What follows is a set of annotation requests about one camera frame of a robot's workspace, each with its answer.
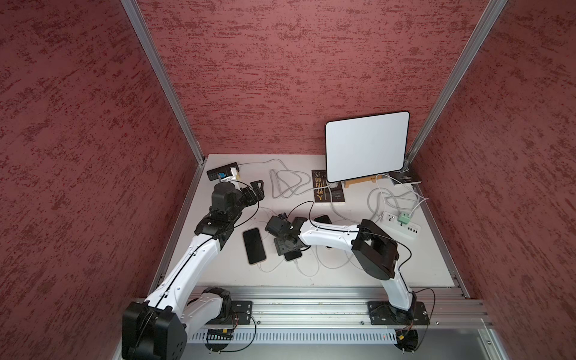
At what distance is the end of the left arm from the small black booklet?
2.55 ft

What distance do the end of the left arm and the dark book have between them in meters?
0.41

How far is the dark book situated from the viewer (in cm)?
105

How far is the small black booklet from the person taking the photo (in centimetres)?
112

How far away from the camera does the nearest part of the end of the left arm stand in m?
0.58

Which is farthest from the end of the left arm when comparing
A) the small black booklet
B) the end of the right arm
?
the small black booklet
